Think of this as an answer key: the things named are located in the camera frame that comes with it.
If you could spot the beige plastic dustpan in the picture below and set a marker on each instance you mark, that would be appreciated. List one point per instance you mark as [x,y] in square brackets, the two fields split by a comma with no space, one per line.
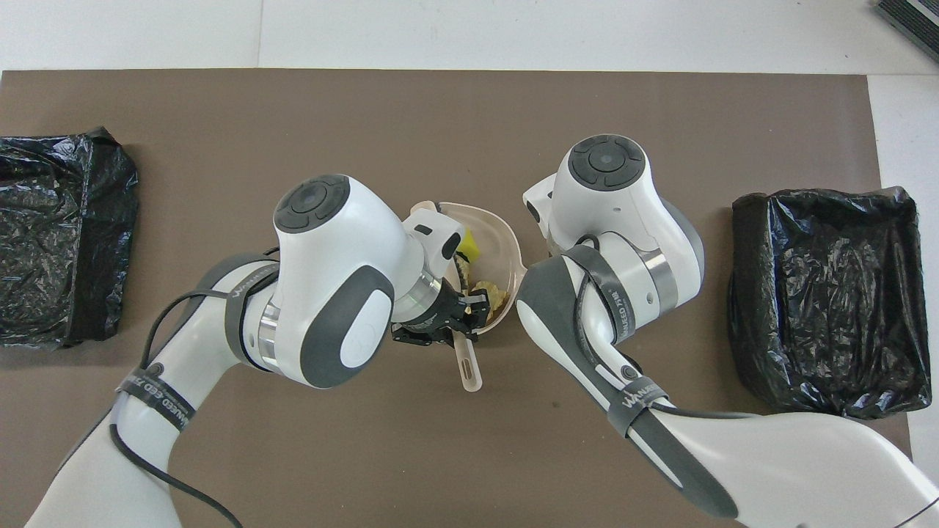
[499,249]

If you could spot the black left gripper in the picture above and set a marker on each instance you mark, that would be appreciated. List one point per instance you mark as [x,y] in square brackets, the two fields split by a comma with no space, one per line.
[433,323]

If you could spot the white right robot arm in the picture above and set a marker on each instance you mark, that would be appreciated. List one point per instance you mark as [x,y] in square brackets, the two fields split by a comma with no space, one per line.
[609,220]

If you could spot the beige bread chunk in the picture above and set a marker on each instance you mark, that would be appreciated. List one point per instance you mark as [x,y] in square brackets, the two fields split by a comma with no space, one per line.
[493,293]

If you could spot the beige hand brush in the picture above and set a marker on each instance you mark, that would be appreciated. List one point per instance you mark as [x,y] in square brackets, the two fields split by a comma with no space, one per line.
[469,370]

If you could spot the black bag lined bin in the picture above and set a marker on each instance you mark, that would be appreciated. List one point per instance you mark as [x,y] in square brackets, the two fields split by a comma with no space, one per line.
[59,242]
[829,293]

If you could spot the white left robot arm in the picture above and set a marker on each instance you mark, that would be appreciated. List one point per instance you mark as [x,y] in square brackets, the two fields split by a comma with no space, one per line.
[330,293]

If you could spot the yellow sponge piece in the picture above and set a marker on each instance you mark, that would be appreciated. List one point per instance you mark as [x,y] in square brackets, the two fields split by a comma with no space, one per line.
[472,248]

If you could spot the brown table mat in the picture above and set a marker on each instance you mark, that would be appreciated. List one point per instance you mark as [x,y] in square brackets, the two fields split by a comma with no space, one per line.
[440,455]

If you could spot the dark ribbed panel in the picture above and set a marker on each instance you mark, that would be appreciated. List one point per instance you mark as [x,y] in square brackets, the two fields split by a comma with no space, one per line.
[913,18]

